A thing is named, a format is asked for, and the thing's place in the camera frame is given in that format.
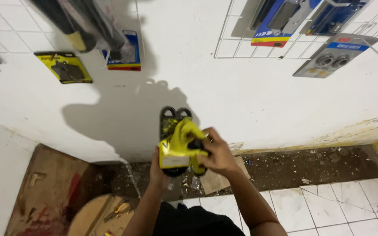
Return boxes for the person's right hand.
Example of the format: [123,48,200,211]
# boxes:
[196,127,243,178]

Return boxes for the person's left hand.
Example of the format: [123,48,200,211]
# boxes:
[149,146,172,191]

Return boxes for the yellow plastic parts packet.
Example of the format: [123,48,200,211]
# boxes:
[158,117,210,176]

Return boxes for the black brake shoe set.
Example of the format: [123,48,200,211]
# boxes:
[159,106,193,178]

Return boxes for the brown cardboard piece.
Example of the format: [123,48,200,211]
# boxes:
[199,156,251,196]

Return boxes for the person's black clothing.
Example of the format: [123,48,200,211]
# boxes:
[152,201,246,236]

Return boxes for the round wooden stool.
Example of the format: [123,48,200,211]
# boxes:
[67,193,141,236]

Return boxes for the stained wooden board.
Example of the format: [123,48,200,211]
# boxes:
[5,143,102,236]

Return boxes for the yellow brake pad card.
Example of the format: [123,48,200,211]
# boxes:
[34,51,93,84]

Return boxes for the blue carded grey lever package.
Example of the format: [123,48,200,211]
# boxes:
[250,0,323,48]

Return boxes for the grey carded bearing package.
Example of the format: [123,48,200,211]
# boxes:
[292,33,378,79]

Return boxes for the black part in clear bag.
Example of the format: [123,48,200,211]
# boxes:
[77,0,135,62]

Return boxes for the black tube with yellow label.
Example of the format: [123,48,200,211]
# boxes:
[28,0,98,54]

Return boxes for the blue carded black part package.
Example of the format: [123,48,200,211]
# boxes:
[304,0,371,37]

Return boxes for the orange handled pliers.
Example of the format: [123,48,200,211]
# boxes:
[114,202,131,215]

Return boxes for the white wire grid rack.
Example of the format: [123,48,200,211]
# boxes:
[213,0,378,70]

